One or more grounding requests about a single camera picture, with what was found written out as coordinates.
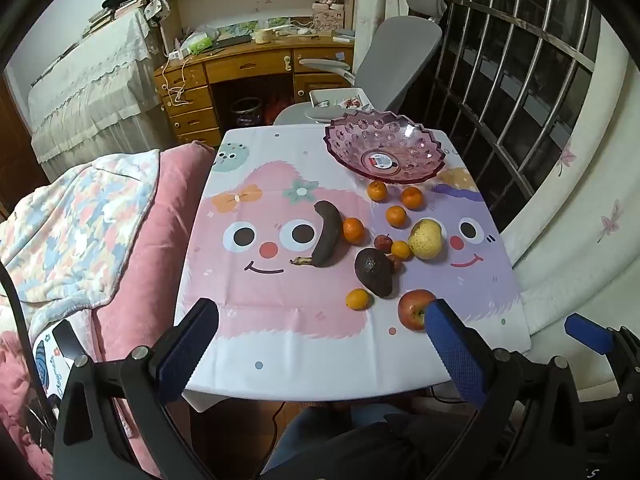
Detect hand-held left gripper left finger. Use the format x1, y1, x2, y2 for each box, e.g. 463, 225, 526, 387
52, 297, 221, 480

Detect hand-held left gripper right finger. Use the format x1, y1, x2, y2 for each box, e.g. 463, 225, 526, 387
424, 298, 586, 480

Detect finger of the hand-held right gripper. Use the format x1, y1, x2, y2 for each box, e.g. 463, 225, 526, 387
564, 312, 617, 357

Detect red apple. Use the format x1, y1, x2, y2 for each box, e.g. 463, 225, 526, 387
397, 288, 438, 332

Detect yellow pear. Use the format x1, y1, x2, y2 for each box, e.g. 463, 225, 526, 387
407, 218, 444, 261

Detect dark avocado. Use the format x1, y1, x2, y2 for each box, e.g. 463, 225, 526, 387
354, 247, 396, 299

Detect dark overripe banana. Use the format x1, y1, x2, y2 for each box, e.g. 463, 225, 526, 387
291, 200, 343, 268

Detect purple glass fruit bowl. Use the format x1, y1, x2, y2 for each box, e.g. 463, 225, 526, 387
324, 109, 447, 184

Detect cartoon printed tablecloth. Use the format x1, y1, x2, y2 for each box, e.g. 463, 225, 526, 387
174, 125, 532, 403

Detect white butterfly curtain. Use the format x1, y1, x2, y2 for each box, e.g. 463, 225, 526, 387
500, 5, 640, 391

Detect pink bed cover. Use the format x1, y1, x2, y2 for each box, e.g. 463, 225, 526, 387
0, 141, 217, 480

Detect person's legs in jeans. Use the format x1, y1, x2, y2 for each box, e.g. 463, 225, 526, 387
270, 402, 481, 480

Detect white printed bag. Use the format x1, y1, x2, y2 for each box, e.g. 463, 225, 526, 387
32, 330, 76, 403

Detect pastel patterned blanket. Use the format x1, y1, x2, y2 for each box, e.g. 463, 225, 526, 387
0, 149, 162, 341

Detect glass jar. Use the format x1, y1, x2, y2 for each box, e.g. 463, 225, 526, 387
231, 97, 264, 128

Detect white lace furniture cover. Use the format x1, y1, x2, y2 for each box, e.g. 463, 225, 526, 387
27, 7, 166, 163

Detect white tray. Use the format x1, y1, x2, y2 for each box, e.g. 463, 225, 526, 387
309, 89, 373, 111

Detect metal window grille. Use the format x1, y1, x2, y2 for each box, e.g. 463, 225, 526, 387
425, 0, 601, 233

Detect wooden desk with drawers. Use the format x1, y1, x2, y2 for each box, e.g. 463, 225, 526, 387
154, 35, 357, 148

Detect grey office chair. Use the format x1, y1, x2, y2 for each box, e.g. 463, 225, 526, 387
272, 0, 448, 126

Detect green tissue pack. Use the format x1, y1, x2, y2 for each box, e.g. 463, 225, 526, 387
180, 25, 221, 56

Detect white patterned bag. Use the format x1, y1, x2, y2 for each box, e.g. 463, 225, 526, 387
142, 0, 171, 23

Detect stack of books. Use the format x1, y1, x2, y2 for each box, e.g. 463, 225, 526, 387
82, 0, 147, 36

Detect wooden bookshelf hutch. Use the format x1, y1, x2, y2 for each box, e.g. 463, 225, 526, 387
147, 0, 358, 46

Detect printed cardboard box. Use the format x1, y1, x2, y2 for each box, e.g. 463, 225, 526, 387
312, 2, 346, 31

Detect black cable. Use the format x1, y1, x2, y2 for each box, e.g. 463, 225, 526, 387
0, 262, 51, 426

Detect white charging cable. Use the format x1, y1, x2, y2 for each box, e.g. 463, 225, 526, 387
160, 57, 190, 107

